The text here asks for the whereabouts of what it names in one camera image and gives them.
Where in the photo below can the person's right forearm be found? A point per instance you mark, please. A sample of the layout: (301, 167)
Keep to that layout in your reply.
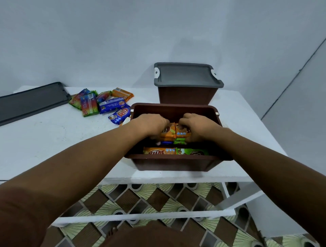
(270, 175)

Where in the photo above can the pile of colourful snack packets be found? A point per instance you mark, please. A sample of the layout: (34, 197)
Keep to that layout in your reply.
(101, 103)

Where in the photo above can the open brown plastic storage box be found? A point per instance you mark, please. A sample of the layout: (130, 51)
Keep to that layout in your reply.
(175, 164)

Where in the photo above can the plain grey box lid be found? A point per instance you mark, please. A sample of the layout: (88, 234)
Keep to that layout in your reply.
(30, 101)

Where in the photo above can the white table frame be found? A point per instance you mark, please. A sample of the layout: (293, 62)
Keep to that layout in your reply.
(142, 216)

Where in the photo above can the person's left forearm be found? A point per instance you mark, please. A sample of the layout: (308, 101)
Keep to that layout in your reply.
(84, 162)

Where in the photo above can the long orange biscuit packet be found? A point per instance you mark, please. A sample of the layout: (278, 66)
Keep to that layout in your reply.
(159, 151)

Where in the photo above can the closed brown plastic storage box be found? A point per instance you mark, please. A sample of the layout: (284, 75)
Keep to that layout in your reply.
(187, 95)

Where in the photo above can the blue biscuit packet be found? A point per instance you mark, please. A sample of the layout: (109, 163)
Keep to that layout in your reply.
(166, 143)

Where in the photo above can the small green biscuit packet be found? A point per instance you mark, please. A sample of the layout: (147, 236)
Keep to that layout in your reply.
(180, 141)

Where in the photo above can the grey box lid with clips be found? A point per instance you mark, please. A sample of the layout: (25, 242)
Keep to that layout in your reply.
(186, 75)

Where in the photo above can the person's right hand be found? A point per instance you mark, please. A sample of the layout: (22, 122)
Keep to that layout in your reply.
(201, 127)

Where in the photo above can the person's left hand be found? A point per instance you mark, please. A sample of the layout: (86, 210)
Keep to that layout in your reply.
(149, 124)

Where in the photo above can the person's right fingers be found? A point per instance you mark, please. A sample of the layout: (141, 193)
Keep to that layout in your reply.
(185, 121)

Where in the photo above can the person's left fingers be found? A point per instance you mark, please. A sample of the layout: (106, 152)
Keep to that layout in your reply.
(163, 123)

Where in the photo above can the long green biscuit packet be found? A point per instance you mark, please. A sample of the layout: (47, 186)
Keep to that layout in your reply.
(192, 152)

